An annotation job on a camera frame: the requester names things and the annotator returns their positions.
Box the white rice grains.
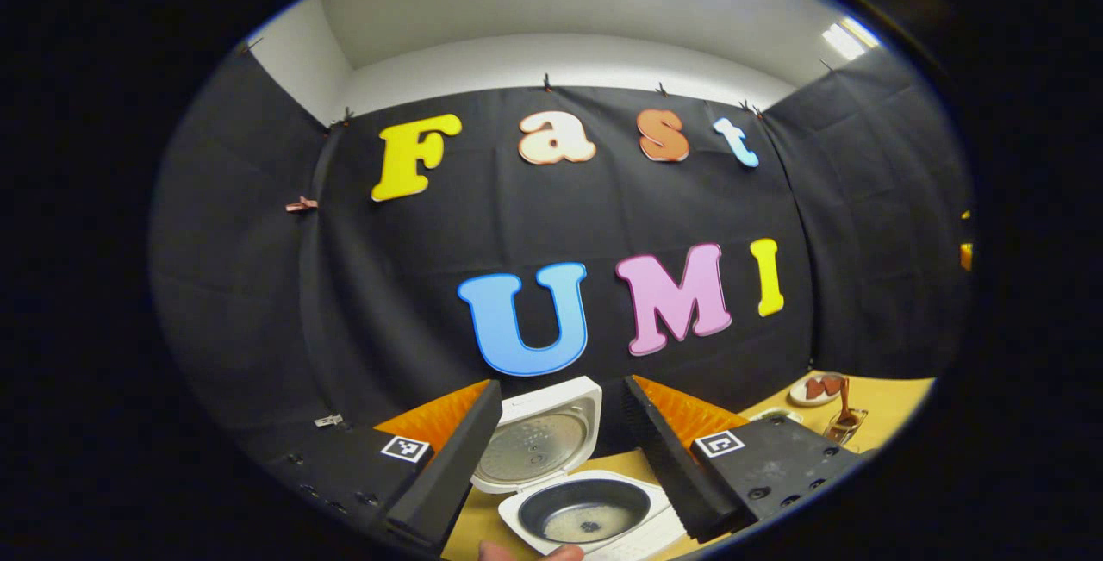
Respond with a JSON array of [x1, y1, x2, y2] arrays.
[[547, 509, 623, 542]]

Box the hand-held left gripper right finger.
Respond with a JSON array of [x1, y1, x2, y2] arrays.
[[622, 374, 863, 544]]

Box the white rice cooker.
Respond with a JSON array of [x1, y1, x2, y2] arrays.
[[471, 376, 692, 561]]

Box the brown wooden spoon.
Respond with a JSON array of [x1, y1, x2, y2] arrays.
[[834, 377, 860, 429]]

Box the black backdrop cloth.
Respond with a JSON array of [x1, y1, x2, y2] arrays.
[[148, 44, 975, 467]]

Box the round white plate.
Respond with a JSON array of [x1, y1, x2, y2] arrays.
[[788, 371, 848, 408]]

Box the small ceiling light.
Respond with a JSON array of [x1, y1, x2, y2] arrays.
[[821, 16, 882, 62]]

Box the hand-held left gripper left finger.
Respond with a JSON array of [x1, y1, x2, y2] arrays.
[[259, 378, 504, 550]]

